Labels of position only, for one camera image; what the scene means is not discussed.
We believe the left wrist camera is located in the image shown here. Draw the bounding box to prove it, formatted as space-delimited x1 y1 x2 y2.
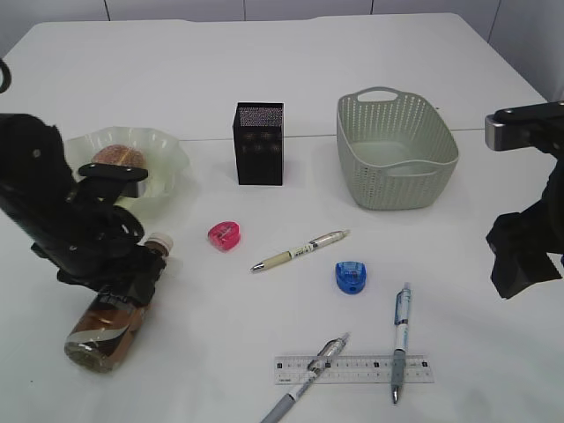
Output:
78 162 149 200

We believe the pink pencil sharpener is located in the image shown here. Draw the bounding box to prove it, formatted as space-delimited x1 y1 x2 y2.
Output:
207 221 241 252

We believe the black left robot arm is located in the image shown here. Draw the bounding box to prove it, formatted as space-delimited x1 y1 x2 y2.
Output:
1 114 166 306

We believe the blue pencil sharpener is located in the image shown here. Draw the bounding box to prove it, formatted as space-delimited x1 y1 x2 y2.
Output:
335 261 367 294

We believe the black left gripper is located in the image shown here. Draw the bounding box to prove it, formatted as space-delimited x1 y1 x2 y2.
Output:
29 182 166 306

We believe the black mesh pen holder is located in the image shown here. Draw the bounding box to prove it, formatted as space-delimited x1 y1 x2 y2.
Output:
233 102 284 186

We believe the sugared bread roll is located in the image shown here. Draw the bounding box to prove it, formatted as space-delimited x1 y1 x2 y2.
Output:
92 145 145 168

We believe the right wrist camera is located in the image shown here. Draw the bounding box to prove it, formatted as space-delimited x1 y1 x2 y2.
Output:
485 100 563 159

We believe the blue white gel pen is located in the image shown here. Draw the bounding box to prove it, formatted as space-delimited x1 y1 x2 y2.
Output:
390 283 412 405

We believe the translucent green wavy plate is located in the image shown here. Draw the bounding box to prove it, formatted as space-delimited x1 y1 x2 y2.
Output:
64 127 189 222

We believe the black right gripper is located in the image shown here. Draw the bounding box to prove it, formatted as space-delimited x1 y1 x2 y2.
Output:
486 159 563 300

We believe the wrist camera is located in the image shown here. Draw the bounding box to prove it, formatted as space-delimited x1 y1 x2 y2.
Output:
78 162 149 200
485 100 563 159

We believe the pale green plastic basket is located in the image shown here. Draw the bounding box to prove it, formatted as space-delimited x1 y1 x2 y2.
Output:
337 86 459 211

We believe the beige retractable pen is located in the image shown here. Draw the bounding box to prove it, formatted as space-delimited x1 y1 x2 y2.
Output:
250 229 350 273

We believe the grey clear gel pen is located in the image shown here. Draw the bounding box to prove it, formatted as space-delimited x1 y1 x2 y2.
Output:
261 332 350 423

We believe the brown Nescafe coffee bottle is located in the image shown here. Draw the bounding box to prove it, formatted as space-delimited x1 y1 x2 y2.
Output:
63 233 174 373

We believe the clear plastic ruler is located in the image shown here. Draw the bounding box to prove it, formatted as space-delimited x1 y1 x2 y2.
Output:
275 354 436 386

